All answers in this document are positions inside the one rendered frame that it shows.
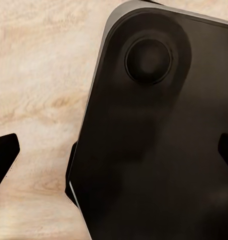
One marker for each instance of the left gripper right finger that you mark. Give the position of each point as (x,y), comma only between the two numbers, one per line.
(223,147)

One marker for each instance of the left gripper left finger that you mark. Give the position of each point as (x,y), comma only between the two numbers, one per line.
(9,149)

